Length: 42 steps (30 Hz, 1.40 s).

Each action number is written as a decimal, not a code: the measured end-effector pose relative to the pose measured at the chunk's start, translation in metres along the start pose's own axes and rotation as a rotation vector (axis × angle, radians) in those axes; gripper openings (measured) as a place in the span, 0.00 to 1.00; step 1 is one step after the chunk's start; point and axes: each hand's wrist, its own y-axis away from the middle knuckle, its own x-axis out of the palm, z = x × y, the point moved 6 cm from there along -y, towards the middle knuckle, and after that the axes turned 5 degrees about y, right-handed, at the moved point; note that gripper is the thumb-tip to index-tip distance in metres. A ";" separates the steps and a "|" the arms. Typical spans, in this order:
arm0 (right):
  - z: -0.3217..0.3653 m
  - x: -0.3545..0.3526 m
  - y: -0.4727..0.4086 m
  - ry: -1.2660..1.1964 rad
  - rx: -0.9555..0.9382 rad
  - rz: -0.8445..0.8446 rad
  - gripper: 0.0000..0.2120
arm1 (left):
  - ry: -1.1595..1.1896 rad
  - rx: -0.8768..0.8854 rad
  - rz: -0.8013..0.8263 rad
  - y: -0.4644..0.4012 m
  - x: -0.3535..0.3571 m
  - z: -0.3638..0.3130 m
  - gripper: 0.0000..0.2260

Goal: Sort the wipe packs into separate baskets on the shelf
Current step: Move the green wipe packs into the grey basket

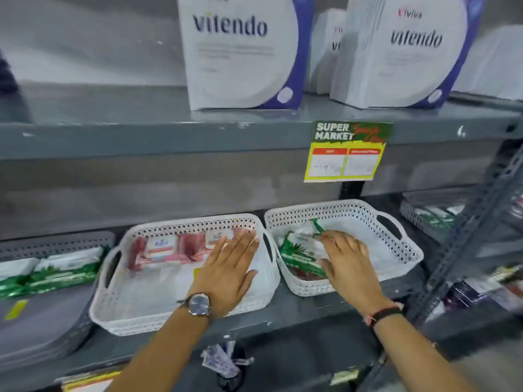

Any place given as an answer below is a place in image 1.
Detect white Vitendo box right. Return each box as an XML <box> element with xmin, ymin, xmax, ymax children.
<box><xmin>330</xmin><ymin>0</ymin><xmax>489</xmax><ymax>110</ymax></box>

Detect person's right forearm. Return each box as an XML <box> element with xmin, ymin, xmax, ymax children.
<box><xmin>372</xmin><ymin>310</ymin><xmax>479</xmax><ymax>392</ymax></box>

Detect person's left forearm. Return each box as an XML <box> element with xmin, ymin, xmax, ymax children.
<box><xmin>105</xmin><ymin>305</ymin><xmax>211</xmax><ymax>392</ymax></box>

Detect green yellow price sign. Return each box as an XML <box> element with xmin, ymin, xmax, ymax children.
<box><xmin>303</xmin><ymin>120</ymin><xmax>394</xmax><ymax>184</ymax></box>

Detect grey metal shelf board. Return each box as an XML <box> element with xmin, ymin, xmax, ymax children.
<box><xmin>0</xmin><ymin>199</ymin><xmax>434</xmax><ymax>392</ymax></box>
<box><xmin>0</xmin><ymin>80</ymin><xmax>523</xmax><ymax>162</ymax></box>

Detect clear small hanging packets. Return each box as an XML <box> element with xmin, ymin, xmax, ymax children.
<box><xmin>200</xmin><ymin>341</ymin><xmax>255</xmax><ymax>380</ymax></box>

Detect pale perforated plastic basket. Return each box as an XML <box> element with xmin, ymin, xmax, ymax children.
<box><xmin>399</xmin><ymin>189</ymin><xmax>469</xmax><ymax>244</ymax></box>

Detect yellow shelf price tag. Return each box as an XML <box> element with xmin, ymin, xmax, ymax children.
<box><xmin>329</xmin><ymin>367</ymin><xmax>360</xmax><ymax>387</ymax></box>
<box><xmin>61</xmin><ymin>369</ymin><xmax>123</xmax><ymax>392</ymax></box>

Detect grey perforated plastic basket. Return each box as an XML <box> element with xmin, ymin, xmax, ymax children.
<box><xmin>0</xmin><ymin>231</ymin><xmax>116</xmax><ymax>366</ymax></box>

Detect grey slotted rack post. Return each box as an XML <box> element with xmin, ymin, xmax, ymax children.
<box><xmin>406</xmin><ymin>138</ymin><xmax>523</xmax><ymax>327</ymax></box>

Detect white purple round-print box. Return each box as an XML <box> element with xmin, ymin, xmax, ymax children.
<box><xmin>176</xmin><ymin>0</ymin><xmax>316</xmax><ymax>111</ymax></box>

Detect black pink wristband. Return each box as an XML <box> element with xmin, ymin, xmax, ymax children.
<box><xmin>363</xmin><ymin>302</ymin><xmax>405</xmax><ymax>328</ymax></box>

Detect black perforated rack post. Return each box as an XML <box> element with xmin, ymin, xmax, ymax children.
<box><xmin>340</xmin><ymin>181</ymin><xmax>365</xmax><ymax>201</ymax></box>

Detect person's left hand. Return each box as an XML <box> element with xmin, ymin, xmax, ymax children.
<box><xmin>186</xmin><ymin>229</ymin><xmax>260</xmax><ymax>320</ymax></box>

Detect silver wristwatch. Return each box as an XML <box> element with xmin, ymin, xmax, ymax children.
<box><xmin>177</xmin><ymin>292</ymin><xmax>214</xmax><ymax>320</ymax></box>

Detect black round object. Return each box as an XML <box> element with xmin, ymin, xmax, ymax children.
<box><xmin>216</xmin><ymin>348</ymin><xmax>247</xmax><ymax>391</ymax></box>

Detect yellow sticker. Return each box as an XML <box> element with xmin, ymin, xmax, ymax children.
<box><xmin>4</xmin><ymin>299</ymin><xmax>30</xmax><ymax>322</ymax></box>

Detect white cardboard boxes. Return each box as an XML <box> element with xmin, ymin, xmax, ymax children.
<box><xmin>452</xmin><ymin>24</ymin><xmax>523</xmax><ymax>102</ymax></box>

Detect person's right hand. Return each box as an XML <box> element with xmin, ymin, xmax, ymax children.
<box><xmin>314</xmin><ymin>230</ymin><xmax>394</xmax><ymax>317</ymax></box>

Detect white perforated plastic basket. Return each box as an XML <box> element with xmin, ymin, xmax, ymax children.
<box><xmin>89</xmin><ymin>213</ymin><xmax>281</xmax><ymax>337</ymax></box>
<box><xmin>264</xmin><ymin>199</ymin><xmax>424</xmax><ymax>298</ymax></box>

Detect dark purple boxes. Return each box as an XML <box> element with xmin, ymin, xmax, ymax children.
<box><xmin>443</xmin><ymin>265</ymin><xmax>523</xmax><ymax>316</ymax></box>

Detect white cardboard box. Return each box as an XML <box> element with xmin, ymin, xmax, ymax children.
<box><xmin>306</xmin><ymin>8</ymin><xmax>348</xmax><ymax>96</ymax></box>

